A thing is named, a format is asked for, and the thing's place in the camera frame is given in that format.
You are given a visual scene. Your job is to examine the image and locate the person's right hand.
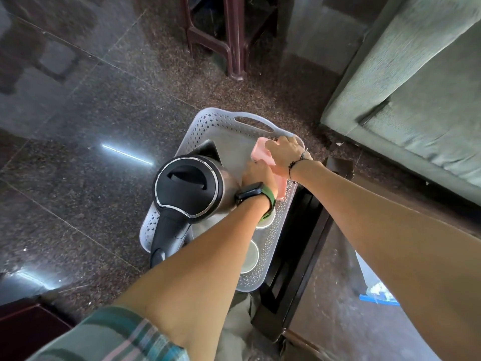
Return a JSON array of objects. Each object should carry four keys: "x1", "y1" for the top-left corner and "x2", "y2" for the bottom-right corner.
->
[{"x1": 265, "y1": 135, "x2": 313, "y2": 174}]

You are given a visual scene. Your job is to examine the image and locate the person's left hand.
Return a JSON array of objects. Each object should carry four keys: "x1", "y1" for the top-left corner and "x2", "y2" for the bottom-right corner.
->
[{"x1": 240, "y1": 161, "x2": 279, "y2": 201}]

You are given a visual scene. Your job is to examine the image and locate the pink plastic container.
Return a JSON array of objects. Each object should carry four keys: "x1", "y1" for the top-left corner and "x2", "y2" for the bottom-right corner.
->
[{"x1": 250, "y1": 137, "x2": 291, "y2": 202}]

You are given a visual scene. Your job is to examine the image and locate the person's left forearm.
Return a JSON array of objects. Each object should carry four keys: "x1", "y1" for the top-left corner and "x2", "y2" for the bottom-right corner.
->
[{"x1": 113, "y1": 197, "x2": 272, "y2": 352}]

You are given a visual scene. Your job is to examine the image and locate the person's right forearm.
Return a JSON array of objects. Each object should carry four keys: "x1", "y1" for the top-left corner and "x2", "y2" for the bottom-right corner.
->
[{"x1": 292, "y1": 160, "x2": 481, "y2": 361}]

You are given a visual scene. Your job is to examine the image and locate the black smartwatch with green band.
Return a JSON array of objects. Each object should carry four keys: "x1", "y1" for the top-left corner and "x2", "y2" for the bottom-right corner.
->
[{"x1": 234, "y1": 182, "x2": 277, "y2": 223}]

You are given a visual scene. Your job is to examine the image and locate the white perforated plastic tray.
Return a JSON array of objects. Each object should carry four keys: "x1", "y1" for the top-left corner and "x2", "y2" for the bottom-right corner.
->
[{"x1": 139, "y1": 107, "x2": 306, "y2": 293}]

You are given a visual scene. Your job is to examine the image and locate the white cup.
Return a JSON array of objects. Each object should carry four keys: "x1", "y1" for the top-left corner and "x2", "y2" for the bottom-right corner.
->
[
  {"x1": 255, "y1": 207, "x2": 277, "y2": 230},
  {"x1": 240, "y1": 239, "x2": 261, "y2": 274}
]

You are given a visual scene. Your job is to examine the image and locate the black and steel electric kettle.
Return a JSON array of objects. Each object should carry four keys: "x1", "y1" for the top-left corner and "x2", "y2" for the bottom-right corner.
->
[{"x1": 150, "y1": 140, "x2": 242, "y2": 269}]

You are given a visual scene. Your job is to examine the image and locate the dark wooden side table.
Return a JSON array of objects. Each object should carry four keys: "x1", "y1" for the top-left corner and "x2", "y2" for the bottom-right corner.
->
[{"x1": 250, "y1": 157, "x2": 354, "y2": 343}]

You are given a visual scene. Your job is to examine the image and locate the maroon plastic chair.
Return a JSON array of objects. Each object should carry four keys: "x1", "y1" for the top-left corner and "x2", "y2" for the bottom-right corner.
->
[{"x1": 179, "y1": 0, "x2": 281, "y2": 81}]

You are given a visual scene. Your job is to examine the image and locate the green fabric sofa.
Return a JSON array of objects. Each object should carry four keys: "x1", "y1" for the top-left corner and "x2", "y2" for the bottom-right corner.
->
[{"x1": 320, "y1": 0, "x2": 481, "y2": 208}]

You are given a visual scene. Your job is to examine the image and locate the olive trousers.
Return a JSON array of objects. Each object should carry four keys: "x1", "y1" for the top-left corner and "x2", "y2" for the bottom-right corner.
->
[{"x1": 213, "y1": 291, "x2": 264, "y2": 361}]

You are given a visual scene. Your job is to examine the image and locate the white and blue plastic bag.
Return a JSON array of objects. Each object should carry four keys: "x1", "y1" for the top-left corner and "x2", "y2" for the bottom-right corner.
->
[{"x1": 355, "y1": 251, "x2": 401, "y2": 307}]

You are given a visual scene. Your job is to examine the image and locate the plaid shirt sleeve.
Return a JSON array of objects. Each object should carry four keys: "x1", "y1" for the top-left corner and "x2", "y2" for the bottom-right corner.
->
[{"x1": 27, "y1": 305, "x2": 189, "y2": 361}]

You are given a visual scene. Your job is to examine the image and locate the dark maroon furniture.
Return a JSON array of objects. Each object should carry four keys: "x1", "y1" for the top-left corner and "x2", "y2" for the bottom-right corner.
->
[{"x1": 0, "y1": 289, "x2": 77, "y2": 361}]

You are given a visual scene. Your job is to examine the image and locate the black bead bracelet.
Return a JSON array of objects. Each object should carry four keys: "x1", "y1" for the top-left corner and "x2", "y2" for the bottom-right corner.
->
[{"x1": 287, "y1": 149, "x2": 313, "y2": 184}]

